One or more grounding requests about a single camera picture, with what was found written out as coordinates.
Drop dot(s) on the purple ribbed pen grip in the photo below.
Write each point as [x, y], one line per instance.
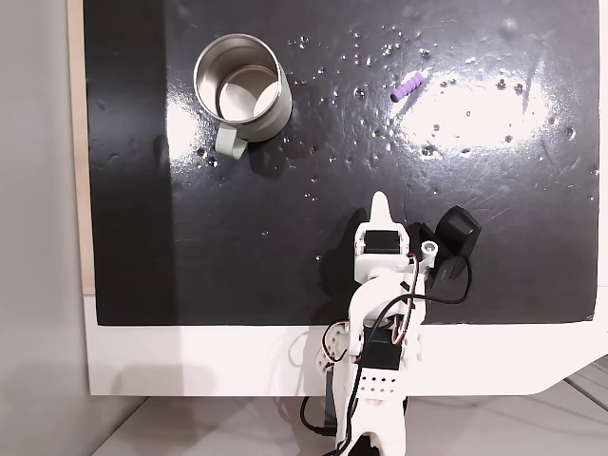
[406, 87]

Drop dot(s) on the black glossy mat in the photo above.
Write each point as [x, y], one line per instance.
[309, 228]

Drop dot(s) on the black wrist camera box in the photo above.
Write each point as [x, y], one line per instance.
[456, 233]

